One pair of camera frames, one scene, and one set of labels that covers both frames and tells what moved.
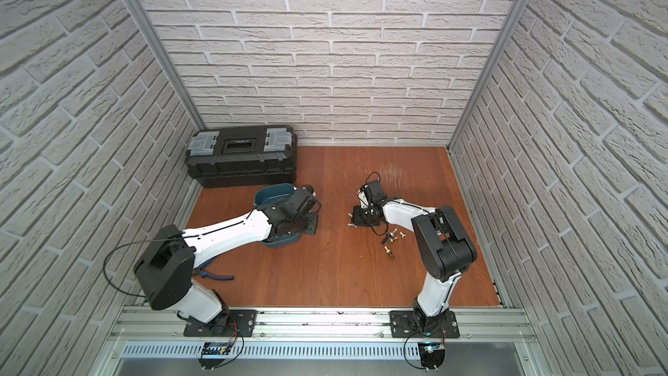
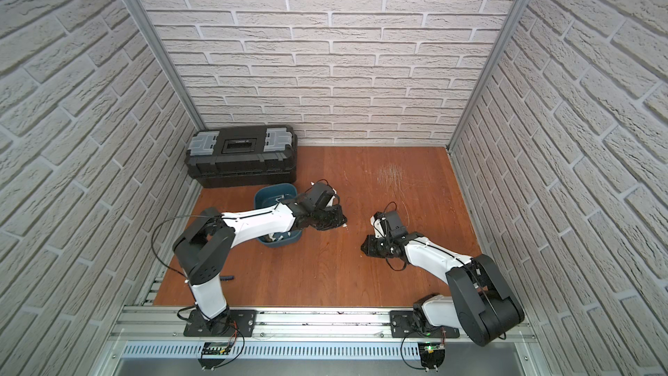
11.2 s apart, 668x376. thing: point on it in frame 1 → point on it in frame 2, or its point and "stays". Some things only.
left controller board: x=214 y=354 stays
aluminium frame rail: x=285 y=325 stays
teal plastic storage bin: x=272 y=191 stays
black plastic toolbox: x=242 y=156 stays
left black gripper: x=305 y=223 → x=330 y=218
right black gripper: x=357 y=217 → x=370 y=250
